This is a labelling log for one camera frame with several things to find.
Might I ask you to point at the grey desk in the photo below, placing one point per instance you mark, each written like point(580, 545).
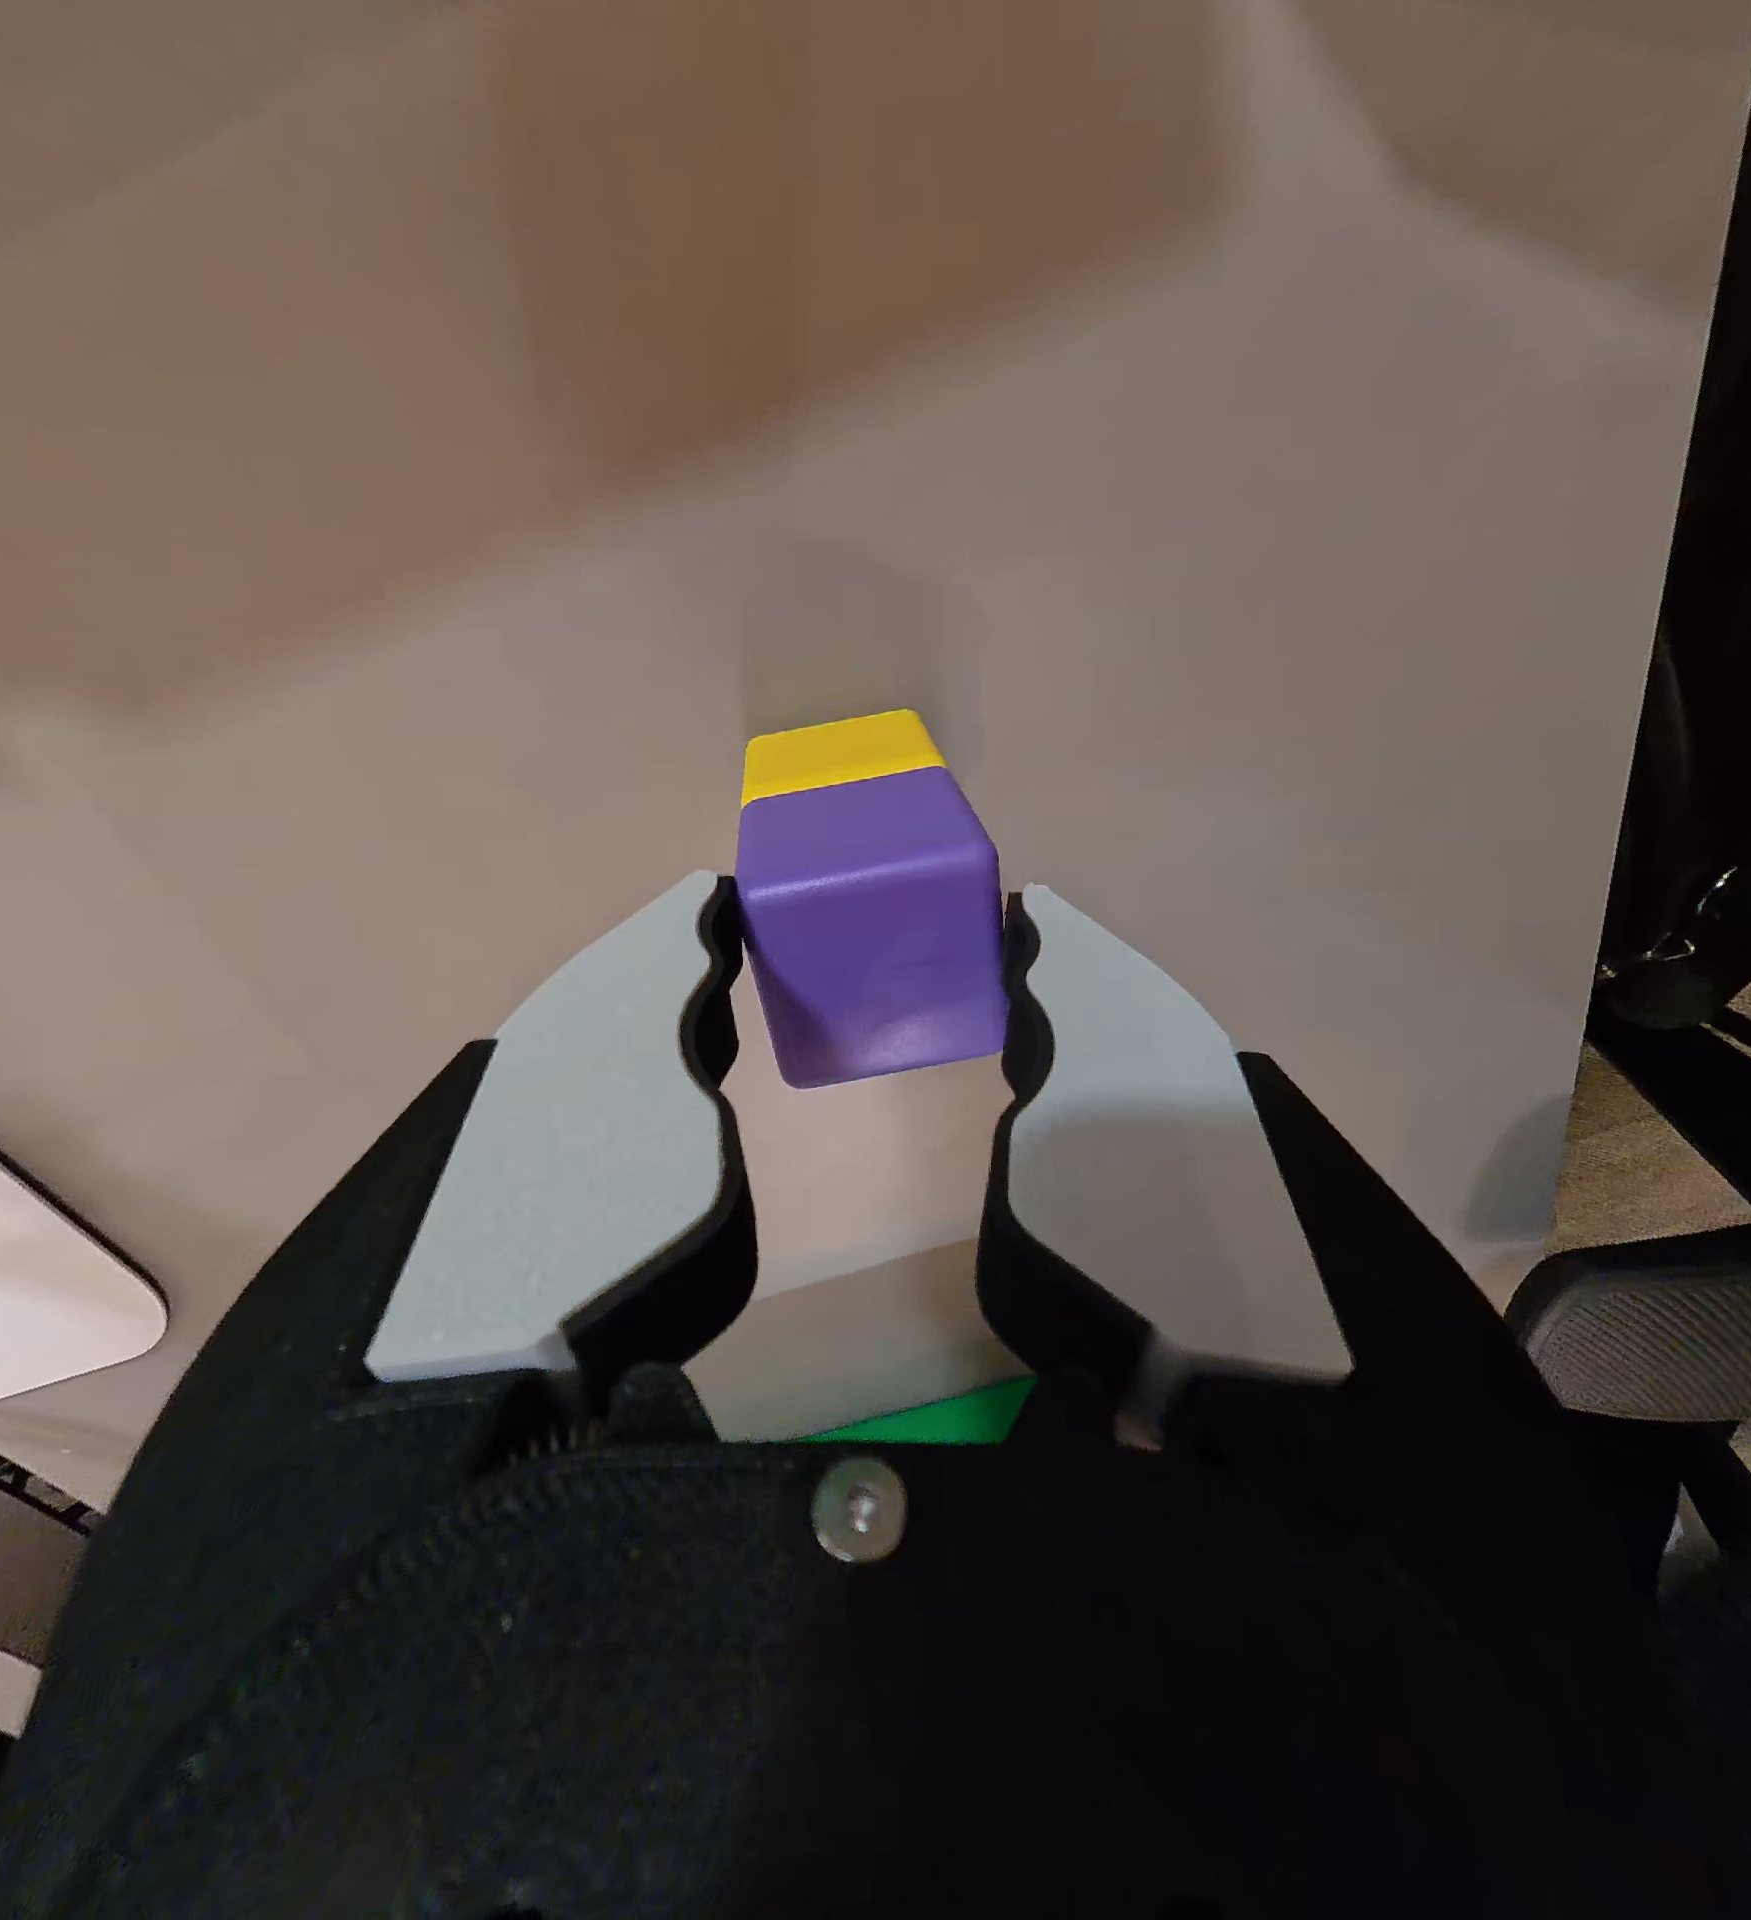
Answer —
point(364, 599)

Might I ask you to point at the green plastic bin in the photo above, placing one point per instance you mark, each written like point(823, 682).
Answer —
point(949, 1420)

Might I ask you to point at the black chair armrest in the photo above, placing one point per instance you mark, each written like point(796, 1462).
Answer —
point(1684, 1341)

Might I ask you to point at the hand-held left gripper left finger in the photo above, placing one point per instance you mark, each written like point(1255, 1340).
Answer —
point(560, 1184)

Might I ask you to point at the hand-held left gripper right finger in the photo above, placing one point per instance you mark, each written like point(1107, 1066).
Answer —
point(1176, 1200)

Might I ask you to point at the yellow cube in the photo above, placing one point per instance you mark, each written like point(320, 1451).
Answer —
point(838, 752)

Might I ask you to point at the purple cube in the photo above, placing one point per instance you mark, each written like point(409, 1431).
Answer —
point(876, 929)

